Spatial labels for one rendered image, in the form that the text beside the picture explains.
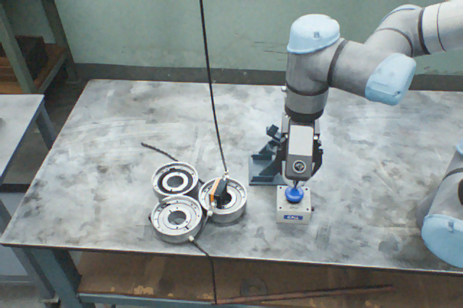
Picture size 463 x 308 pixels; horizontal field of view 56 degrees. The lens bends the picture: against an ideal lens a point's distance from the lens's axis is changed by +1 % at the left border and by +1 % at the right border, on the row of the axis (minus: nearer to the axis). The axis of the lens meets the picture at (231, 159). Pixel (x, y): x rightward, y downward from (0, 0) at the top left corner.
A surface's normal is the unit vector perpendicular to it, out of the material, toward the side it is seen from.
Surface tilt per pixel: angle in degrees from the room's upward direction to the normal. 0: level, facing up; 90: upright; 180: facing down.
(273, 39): 90
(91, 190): 0
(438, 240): 97
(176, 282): 0
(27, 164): 0
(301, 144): 31
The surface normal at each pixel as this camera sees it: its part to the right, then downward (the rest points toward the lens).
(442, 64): -0.08, 0.70
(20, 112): -0.02, -0.71
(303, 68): -0.55, 0.60
